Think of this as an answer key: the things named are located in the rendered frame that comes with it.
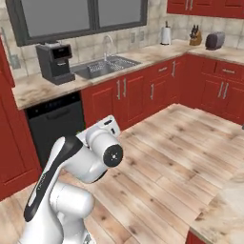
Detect dark grey coffee machine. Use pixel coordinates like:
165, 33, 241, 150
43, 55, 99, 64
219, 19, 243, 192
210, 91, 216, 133
34, 42, 76, 86

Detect steel sink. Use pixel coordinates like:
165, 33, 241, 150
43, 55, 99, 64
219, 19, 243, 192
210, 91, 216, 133
71, 55, 143, 81

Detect white paper towel roll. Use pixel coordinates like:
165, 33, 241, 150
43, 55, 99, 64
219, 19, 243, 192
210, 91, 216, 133
160, 20, 173, 46

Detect red base cupboard run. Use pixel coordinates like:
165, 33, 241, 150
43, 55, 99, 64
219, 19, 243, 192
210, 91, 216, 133
185, 52, 244, 126
80, 53, 189, 132

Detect dark framed window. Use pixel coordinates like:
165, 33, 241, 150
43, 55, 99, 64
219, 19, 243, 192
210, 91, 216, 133
5, 0, 149, 48

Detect red island cupboard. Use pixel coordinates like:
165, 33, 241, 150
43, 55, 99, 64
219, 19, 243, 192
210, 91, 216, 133
185, 230, 208, 244

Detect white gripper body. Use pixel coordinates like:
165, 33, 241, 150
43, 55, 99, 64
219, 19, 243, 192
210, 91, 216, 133
75, 125, 98, 145

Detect red tall cupboard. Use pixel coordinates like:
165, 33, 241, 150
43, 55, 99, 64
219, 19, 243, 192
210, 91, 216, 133
0, 71, 43, 202

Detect red wall cupboard run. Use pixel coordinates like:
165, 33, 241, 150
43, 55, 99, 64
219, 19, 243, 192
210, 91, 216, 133
166, 0, 244, 20

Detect wooden knife block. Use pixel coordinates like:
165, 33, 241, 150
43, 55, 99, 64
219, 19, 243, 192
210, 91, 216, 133
189, 24, 203, 47

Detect grey toaster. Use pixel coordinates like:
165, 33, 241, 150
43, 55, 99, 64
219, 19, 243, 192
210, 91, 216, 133
205, 30, 226, 51

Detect black dishwasher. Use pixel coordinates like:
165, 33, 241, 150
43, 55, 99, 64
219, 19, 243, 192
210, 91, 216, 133
24, 91, 87, 170

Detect steel tap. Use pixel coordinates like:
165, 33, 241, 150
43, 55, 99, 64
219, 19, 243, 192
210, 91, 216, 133
102, 34, 114, 62

